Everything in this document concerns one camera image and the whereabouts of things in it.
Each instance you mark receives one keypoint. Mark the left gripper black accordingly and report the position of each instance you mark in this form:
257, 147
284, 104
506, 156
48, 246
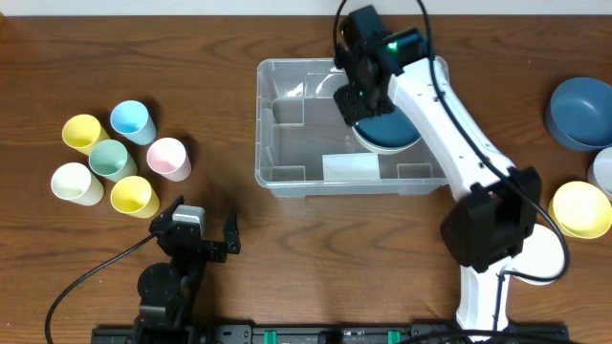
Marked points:
200, 247

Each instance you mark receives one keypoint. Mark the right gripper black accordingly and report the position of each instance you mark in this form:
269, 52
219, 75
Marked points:
360, 108

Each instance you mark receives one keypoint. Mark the dark blue bowl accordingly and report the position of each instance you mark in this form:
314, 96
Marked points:
392, 130
578, 115

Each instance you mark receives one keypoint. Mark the beige large bowl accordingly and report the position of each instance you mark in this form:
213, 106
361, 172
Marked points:
374, 148

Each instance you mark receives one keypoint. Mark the clear plastic storage bin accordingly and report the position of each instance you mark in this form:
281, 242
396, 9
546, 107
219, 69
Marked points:
297, 122

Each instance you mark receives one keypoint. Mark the yellow small bowl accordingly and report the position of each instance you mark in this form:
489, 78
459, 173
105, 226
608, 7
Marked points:
581, 210

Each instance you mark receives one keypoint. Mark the white small bowl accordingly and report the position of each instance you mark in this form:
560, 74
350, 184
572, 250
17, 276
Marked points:
541, 256

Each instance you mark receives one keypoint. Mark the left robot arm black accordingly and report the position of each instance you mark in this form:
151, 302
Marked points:
168, 291

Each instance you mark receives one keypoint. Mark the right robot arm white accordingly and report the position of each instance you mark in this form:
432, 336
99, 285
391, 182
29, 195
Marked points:
397, 76

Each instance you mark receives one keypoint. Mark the yellow plastic cup lower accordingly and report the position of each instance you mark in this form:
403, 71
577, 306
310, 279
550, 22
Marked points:
134, 196

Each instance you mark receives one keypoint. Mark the yellow plastic cup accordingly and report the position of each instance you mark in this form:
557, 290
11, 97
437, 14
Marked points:
134, 196
83, 132

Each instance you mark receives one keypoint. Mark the pink plastic cup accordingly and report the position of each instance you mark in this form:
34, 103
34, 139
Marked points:
168, 157

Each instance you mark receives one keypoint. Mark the green plastic cup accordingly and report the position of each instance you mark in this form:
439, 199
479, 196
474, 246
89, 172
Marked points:
111, 160

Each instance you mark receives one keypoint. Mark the light blue plastic cup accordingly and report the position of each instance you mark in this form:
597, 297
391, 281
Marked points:
132, 120

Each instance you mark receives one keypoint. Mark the white plastic cup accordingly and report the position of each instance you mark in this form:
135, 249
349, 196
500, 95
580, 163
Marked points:
73, 182

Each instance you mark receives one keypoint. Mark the yellow plastic cup upper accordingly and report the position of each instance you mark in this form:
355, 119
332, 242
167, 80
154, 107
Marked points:
83, 132

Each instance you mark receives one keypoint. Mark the grey small bowl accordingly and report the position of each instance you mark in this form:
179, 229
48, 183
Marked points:
599, 172

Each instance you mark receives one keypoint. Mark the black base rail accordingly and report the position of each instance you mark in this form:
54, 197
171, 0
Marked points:
246, 334

